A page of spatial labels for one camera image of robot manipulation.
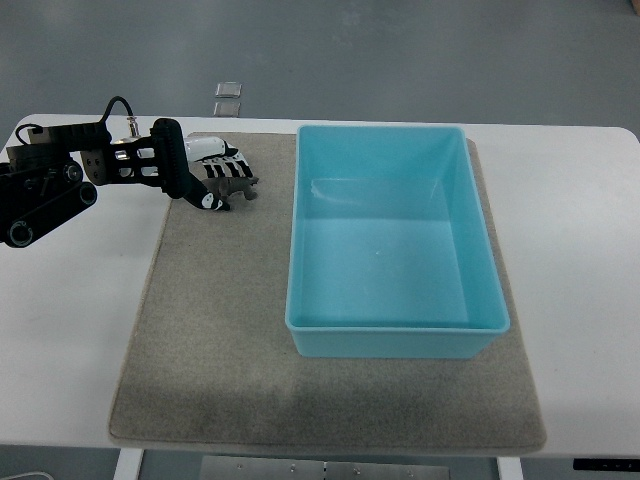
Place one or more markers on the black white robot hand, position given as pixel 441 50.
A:
pixel 184 162

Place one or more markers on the brown hippo toy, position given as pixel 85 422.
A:
pixel 219 190

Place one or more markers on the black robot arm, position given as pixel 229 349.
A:
pixel 53 173

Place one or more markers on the blue plastic box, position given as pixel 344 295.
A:
pixel 391 254

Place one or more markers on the lower floor socket plate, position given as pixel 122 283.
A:
pixel 227 109

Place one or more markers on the grey felt mat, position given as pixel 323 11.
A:
pixel 211 364

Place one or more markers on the white table leg left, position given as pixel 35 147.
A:
pixel 128 465

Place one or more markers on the white table leg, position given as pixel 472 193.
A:
pixel 509 468
pixel 128 465

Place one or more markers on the white table leg right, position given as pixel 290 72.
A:
pixel 509 468

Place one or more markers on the black table control panel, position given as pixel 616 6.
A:
pixel 606 464

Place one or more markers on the metal table frame plate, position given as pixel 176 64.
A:
pixel 226 467

